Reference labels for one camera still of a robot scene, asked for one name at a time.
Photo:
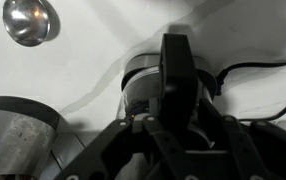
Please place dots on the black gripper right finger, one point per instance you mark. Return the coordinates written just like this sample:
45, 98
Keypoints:
249, 150

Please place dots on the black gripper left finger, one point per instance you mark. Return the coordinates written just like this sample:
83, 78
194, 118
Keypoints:
116, 146

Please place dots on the black silver coffee machine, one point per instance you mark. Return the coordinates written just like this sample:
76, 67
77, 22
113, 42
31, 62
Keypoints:
139, 63

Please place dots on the steel utensil holder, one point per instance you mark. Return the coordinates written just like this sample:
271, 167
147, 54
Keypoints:
13, 143

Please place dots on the steel ladle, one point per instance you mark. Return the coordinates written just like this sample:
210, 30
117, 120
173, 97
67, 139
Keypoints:
26, 21

